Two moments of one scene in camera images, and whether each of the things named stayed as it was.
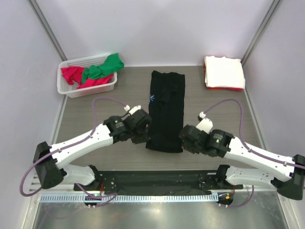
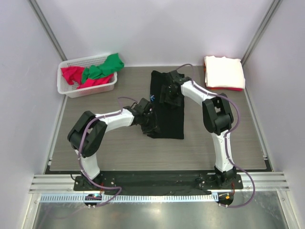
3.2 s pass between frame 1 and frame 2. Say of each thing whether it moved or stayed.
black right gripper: moved
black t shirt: moved
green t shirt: stayed
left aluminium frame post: stayed
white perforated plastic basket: stayed
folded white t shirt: stayed
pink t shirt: stayed
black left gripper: moved
